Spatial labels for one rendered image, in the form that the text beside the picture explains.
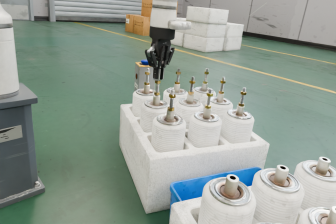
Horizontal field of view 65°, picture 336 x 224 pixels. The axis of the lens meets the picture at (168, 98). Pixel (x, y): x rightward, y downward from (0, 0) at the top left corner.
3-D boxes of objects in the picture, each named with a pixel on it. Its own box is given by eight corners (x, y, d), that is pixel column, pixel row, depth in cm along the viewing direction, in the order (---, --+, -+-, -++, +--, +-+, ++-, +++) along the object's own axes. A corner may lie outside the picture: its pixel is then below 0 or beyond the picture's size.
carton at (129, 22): (138, 31, 508) (139, 14, 497) (145, 32, 491) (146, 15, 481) (125, 31, 489) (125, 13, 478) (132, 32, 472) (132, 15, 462)
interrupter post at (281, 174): (278, 186, 51) (282, 172, 50) (270, 179, 54) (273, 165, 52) (288, 184, 52) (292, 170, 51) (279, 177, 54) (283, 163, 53)
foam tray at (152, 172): (145, 214, 74) (150, 159, 68) (118, 145, 108) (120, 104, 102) (258, 191, 89) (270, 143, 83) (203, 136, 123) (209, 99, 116)
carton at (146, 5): (162, 18, 462) (163, -1, 452) (151, 17, 446) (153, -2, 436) (151, 16, 482) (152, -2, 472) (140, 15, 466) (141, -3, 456)
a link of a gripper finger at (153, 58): (145, 48, 76) (152, 62, 80) (142, 52, 75) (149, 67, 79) (153, 50, 74) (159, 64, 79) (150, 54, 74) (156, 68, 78)
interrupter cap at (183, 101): (194, 99, 95) (195, 97, 95) (204, 107, 88) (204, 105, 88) (175, 100, 92) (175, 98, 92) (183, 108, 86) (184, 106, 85)
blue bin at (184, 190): (180, 251, 64) (186, 212, 60) (164, 218, 74) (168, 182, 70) (275, 223, 76) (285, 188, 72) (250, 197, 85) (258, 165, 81)
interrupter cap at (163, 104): (148, 110, 81) (148, 108, 81) (141, 101, 88) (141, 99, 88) (171, 109, 84) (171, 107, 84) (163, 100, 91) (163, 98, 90)
